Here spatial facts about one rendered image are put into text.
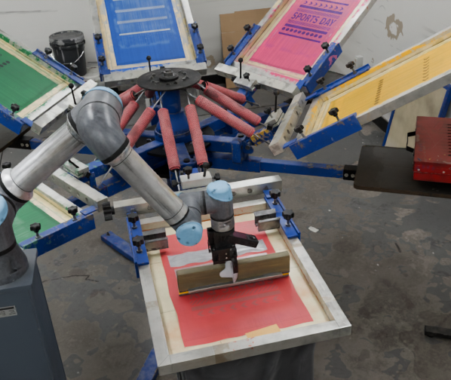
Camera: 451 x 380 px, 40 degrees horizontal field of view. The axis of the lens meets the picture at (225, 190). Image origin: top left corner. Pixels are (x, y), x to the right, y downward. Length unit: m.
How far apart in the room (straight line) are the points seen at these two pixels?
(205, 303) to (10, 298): 0.61
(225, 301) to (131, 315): 1.51
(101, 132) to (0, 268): 0.51
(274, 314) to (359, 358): 1.28
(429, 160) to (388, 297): 1.20
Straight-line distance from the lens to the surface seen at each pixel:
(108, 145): 1.63
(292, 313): 2.00
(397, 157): 2.94
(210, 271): 2.03
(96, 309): 3.60
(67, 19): 6.18
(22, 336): 1.99
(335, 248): 3.92
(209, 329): 1.96
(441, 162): 2.59
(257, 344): 1.85
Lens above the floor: 2.28
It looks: 30 degrees down
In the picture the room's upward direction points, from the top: 3 degrees counter-clockwise
